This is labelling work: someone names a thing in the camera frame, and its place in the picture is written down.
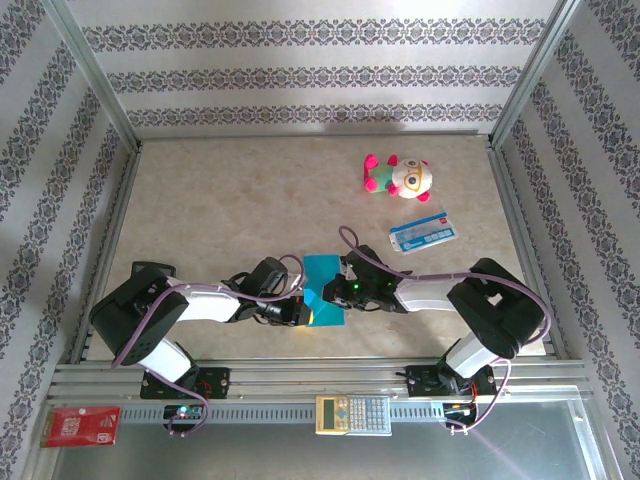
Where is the small controller board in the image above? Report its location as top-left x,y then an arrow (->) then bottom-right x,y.
163,403 -> 206,422
442,401 -> 477,420

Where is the grey slotted cable duct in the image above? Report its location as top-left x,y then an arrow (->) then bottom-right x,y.
119,402 -> 451,425

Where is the blue square paper sheet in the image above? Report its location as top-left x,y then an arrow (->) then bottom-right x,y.
302,253 -> 346,329

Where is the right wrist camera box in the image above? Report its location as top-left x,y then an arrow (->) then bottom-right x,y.
349,244 -> 387,281

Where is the aluminium corner post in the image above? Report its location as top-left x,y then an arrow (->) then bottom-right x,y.
487,0 -> 586,149
39,0 -> 144,149

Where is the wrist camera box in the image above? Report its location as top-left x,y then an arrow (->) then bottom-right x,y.
248,256 -> 290,296
349,244 -> 387,281

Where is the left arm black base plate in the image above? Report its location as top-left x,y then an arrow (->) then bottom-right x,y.
139,366 -> 232,401

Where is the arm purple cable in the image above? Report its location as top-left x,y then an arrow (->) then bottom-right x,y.
338,225 -> 549,436
110,253 -> 307,439

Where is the aluminium side rail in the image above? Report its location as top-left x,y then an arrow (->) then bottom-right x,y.
487,142 -> 574,364
67,142 -> 144,365

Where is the steel sheet shelf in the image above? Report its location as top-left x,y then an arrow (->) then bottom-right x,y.
29,399 -> 614,480

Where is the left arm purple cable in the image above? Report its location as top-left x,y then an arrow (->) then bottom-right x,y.
110,253 -> 307,439

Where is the aluminium back rail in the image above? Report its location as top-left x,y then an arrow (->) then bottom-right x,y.
134,130 -> 494,142

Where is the red flat packet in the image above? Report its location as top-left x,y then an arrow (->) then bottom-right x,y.
39,405 -> 122,449

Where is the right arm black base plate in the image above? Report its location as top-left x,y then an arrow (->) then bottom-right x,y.
405,363 -> 499,400

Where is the blue white tissue pack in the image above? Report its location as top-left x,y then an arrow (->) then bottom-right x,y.
388,212 -> 459,255

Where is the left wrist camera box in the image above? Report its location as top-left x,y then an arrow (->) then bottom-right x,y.
248,256 -> 290,296

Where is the beige scientific calculator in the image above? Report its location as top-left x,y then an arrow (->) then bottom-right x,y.
314,394 -> 393,437

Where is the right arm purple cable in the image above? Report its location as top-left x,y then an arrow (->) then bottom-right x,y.
338,225 -> 549,436

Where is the pink white plush toy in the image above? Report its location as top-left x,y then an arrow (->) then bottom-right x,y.
363,153 -> 434,204

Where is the aluminium front rail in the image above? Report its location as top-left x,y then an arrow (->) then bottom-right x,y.
47,360 -> 596,401

